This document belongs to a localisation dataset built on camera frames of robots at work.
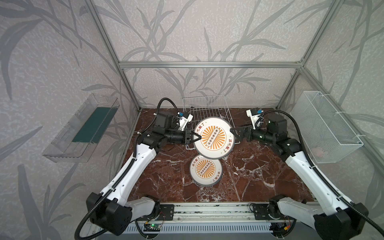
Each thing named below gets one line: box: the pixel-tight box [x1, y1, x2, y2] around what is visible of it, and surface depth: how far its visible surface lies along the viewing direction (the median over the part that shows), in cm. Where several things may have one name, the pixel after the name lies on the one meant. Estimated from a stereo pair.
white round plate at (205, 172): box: [189, 155, 223, 187], surface depth 88 cm
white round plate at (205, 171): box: [189, 154, 223, 187], surface depth 88 cm
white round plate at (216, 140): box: [193, 117, 235, 159], surface depth 70 cm
